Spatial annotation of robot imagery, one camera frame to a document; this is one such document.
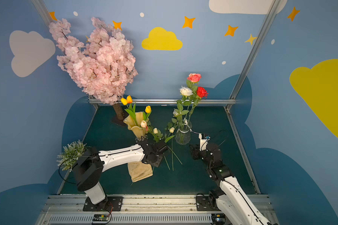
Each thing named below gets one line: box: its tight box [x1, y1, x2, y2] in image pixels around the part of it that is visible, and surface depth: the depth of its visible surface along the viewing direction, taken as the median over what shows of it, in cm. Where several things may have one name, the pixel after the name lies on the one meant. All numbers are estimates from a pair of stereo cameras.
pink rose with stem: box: [186, 73, 202, 125], surface depth 83 cm
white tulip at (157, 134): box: [148, 127, 164, 143], surface depth 104 cm
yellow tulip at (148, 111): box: [142, 105, 153, 121], surface depth 78 cm
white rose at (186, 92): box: [179, 86, 194, 128], surface depth 82 cm
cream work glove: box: [127, 161, 154, 183], surface depth 87 cm
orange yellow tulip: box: [120, 95, 139, 128], surface depth 85 cm
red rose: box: [188, 86, 209, 125], surface depth 82 cm
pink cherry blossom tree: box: [49, 16, 139, 120], surface depth 69 cm
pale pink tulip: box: [140, 120, 147, 128], surface depth 72 cm
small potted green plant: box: [56, 139, 92, 173], surface depth 76 cm
